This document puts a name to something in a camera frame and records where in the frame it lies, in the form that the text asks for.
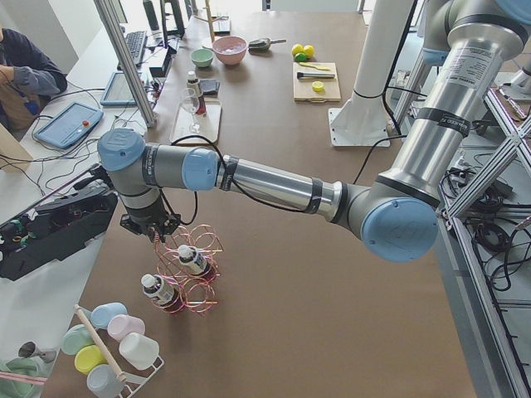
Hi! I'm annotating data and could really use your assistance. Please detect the pink bowl with ice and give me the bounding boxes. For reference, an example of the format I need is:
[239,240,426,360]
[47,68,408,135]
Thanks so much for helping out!
[212,36,248,66]

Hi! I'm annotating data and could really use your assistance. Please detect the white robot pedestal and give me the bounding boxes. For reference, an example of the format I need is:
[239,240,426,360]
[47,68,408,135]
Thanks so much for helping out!
[329,0,417,147]

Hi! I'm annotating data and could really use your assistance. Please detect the tea bottle bottom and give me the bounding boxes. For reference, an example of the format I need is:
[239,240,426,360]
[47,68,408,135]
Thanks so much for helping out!
[140,274,184,314]

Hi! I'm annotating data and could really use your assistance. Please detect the tea bottle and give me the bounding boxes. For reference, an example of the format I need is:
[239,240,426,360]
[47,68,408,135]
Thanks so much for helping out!
[187,70,207,114]
[177,245,217,282]
[140,274,184,314]

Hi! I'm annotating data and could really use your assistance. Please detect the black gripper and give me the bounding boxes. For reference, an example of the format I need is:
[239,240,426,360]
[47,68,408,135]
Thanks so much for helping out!
[119,209,181,245]

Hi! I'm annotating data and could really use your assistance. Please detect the blue cup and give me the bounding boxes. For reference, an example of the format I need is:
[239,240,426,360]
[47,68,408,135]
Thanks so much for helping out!
[90,302,128,329]

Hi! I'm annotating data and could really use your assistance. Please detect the cream rabbit tray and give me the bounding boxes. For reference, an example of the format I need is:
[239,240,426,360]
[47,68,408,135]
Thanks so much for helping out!
[169,98,222,143]

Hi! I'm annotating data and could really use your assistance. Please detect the blue teach pendant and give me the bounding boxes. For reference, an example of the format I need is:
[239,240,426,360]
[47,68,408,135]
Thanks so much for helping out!
[34,102,104,149]
[100,71,136,107]

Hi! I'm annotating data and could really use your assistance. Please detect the blue teach pendant far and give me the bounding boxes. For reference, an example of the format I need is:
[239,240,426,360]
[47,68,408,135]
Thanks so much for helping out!
[100,71,136,107]

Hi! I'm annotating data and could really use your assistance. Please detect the yellow plastic knife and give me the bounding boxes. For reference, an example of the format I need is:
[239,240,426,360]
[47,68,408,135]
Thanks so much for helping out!
[299,62,331,71]

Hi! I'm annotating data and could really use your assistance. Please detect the black keyboard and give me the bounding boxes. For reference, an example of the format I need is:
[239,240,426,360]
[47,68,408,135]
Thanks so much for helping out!
[124,31,148,68]

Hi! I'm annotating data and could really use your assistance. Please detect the tea bottle top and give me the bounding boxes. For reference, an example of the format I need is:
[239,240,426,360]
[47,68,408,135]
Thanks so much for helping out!
[187,70,207,114]

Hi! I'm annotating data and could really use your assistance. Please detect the seated person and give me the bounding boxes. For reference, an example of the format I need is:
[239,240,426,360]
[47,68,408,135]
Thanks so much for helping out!
[1,27,68,132]

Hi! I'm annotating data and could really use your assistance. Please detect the steel muddler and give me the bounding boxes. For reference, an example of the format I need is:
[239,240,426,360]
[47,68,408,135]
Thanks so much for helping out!
[296,71,335,80]

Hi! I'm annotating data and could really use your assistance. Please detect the lemon near board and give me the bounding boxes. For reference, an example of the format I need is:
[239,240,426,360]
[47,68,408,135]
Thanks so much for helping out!
[291,43,304,56]

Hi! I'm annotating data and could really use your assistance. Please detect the grey cup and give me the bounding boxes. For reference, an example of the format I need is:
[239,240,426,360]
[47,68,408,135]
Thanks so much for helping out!
[86,364,124,398]

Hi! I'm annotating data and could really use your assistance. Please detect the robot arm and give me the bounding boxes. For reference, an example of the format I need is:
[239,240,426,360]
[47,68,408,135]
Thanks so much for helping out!
[98,1,530,262]

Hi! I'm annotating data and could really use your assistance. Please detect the metal ice scoop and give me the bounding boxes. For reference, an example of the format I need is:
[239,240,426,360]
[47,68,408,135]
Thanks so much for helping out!
[248,37,287,52]

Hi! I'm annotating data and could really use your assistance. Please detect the pink cup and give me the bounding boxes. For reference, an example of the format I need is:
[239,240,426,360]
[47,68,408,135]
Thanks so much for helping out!
[107,314,145,342]

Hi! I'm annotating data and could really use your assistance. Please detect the half lemon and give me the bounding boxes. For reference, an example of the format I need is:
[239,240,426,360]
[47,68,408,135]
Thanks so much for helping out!
[312,81,324,92]

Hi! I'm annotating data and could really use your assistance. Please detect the white cup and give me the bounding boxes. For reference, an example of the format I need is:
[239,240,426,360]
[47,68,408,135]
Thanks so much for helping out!
[119,332,159,371]

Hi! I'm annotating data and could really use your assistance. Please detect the green cup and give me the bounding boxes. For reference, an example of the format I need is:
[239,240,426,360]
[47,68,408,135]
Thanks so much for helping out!
[61,323,94,356]

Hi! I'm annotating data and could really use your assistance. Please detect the aluminium frame post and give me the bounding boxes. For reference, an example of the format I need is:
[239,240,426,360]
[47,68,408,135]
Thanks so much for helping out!
[93,0,156,128]

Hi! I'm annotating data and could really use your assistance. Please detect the tea bottle middle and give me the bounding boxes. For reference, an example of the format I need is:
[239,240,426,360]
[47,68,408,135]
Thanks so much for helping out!
[177,245,217,282]

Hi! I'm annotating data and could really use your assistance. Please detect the green lime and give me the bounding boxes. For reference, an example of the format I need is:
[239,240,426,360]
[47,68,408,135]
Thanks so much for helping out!
[294,52,307,62]

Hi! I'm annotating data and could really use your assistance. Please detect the wooden glass stand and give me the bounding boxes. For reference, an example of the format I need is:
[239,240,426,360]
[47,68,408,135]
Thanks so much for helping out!
[193,0,231,47]

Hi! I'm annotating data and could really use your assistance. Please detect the grey folded cloth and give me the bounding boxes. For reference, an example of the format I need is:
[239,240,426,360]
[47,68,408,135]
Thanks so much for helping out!
[199,79,220,96]

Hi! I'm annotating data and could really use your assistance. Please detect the blue teach pendant near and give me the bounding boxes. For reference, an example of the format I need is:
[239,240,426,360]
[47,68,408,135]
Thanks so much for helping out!
[34,102,104,149]

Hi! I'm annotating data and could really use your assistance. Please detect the clear wine glass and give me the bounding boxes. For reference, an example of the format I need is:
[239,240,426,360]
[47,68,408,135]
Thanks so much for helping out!
[181,88,201,134]

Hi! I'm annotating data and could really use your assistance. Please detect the black equipment case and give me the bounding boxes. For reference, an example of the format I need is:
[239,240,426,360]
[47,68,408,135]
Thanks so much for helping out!
[1,187,118,281]

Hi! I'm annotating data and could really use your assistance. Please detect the green bowl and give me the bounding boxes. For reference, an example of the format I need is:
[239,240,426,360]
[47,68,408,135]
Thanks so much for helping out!
[190,48,214,68]

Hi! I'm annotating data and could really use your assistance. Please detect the yellow cup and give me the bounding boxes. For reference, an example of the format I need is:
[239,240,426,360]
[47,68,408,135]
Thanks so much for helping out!
[74,344,108,375]

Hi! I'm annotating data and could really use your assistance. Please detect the copper wire bottle basket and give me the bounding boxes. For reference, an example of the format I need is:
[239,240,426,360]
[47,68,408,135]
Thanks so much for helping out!
[152,224,223,316]

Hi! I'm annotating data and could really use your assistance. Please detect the white wire cup rack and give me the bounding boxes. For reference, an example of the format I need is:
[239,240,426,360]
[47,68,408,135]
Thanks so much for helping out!
[74,304,165,397]

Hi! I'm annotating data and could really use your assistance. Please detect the wooden cutting board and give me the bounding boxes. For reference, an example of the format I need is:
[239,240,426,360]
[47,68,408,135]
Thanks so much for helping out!
[292,62,341,102]

